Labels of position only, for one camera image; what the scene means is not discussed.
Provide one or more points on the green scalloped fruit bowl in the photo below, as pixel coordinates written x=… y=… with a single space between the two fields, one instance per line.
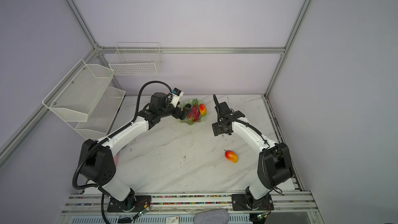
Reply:
x=182 y=104

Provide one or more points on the white wire basket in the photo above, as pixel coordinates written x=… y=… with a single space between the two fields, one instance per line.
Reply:
x=136 y=58

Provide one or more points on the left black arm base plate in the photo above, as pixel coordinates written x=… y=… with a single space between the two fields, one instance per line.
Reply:
x=132 y=204

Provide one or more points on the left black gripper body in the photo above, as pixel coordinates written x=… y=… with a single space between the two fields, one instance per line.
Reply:
x=169 y=110

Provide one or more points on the grey cloth pad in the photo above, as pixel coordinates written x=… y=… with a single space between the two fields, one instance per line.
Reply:
x=218 y=216

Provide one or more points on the aluminium front rail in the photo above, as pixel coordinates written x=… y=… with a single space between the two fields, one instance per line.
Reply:
x=291 y=201

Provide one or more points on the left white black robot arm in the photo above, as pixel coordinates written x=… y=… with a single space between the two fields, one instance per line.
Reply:
x=97 y=168

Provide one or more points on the white mesh upper shelf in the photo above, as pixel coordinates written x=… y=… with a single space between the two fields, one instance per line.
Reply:
x=76 y=96

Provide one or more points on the pink fake dragon fruit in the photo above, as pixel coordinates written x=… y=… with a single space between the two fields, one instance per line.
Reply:
x=194 y=115

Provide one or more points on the red yellow fake mango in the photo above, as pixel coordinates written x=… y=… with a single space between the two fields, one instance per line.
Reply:
x=231 y=156
x=203 y=109

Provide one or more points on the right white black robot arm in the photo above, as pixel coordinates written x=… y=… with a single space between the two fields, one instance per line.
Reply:
x=274 y=159

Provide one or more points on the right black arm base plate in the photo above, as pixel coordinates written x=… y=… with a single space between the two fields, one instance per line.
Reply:
x=244 y=202

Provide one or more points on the white mesh lower shelf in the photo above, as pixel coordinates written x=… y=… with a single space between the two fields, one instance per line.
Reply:
x=103 y=115

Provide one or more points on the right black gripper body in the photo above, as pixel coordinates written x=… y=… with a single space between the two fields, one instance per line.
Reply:
x=217 y=127

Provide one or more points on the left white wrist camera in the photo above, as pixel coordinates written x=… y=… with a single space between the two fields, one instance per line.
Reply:
x=176 y=95

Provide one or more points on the white mesh shelf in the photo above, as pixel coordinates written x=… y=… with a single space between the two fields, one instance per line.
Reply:
x=76 y=96
x=103 y=115

